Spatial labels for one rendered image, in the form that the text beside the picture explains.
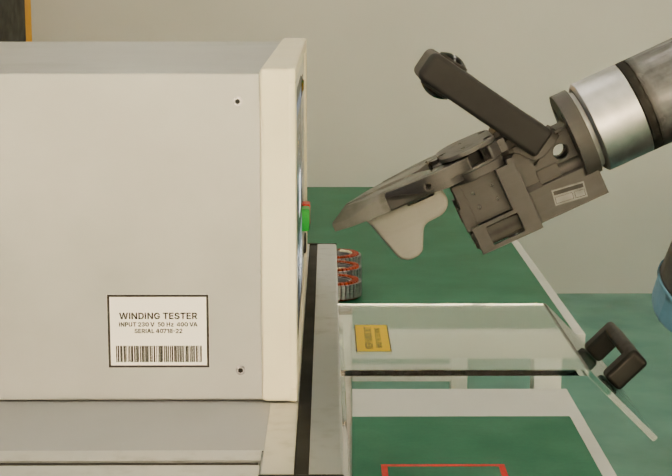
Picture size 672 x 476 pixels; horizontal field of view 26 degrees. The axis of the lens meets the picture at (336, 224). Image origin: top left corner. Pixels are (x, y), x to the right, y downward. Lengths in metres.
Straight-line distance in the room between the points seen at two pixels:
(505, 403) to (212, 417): 1.35
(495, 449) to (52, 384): 1.14
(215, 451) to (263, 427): 0.05
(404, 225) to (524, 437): 0.92
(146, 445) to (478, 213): 0.42
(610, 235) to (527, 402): 4.31
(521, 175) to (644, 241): 5.37
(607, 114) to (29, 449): 0.53
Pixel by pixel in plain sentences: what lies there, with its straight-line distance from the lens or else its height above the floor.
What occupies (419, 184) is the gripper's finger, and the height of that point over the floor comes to 1.22.
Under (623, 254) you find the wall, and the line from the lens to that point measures 6.51.
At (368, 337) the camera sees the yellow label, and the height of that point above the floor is 1.07.
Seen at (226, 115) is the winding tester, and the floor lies 1.29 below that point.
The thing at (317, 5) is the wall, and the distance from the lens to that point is 6.27.
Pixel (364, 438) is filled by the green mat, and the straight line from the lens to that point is 2.02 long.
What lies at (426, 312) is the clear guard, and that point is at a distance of 1.36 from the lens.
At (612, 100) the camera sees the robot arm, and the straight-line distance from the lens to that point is 1.14.
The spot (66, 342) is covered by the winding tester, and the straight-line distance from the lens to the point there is 0.91.
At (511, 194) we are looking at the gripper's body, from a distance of 1.14.
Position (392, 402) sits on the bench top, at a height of 0.75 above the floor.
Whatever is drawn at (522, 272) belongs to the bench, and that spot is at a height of 0.75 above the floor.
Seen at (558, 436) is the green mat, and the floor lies 0.75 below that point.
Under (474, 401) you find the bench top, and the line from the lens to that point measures 2.20.
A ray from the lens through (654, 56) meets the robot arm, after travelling 1.16.
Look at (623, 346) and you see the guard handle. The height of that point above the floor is 1.06.
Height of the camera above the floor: 1.37
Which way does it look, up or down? 10 degrees down
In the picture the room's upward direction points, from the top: straight up
